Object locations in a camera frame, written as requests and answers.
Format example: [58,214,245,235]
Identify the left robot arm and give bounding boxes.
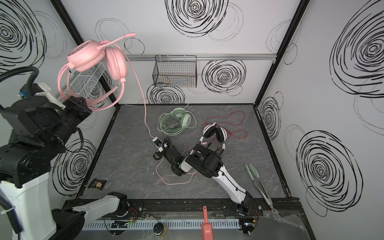
[1,66,129,240]

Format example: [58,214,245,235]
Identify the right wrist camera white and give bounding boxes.
[153,137,164,153]

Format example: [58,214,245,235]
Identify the red dustpan brush handle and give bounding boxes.
[201,206,214,240]

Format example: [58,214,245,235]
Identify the small black packet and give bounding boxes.
[88,179,107,191]

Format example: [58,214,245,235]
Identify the black white headphones red cable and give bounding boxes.
[198,110,249,155]

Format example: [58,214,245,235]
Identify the white slotted cable duct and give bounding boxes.
[80,218,241,231]

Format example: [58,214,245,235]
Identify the black wire basket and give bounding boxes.
[152,55,198,88]

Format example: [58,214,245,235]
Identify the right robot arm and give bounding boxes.
[153,137,259,216]

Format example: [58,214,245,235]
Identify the green tongs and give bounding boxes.
[245,163,279,215]

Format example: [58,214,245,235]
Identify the black round knob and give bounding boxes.
[153,222,168,238]

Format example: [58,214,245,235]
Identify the green headphones with cable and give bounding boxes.
[157,107,197,136]

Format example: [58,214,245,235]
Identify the clear plastic wall shelf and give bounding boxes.
[58,63,107,108]

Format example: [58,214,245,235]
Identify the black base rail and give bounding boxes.
[63,198,305,218]

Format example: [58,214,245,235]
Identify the pink headphones with cable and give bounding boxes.
[56,32,197,186]

